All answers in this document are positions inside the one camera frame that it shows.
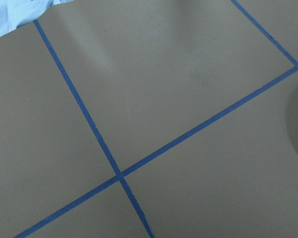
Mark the light blue cloth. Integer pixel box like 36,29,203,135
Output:
0,0,68,37

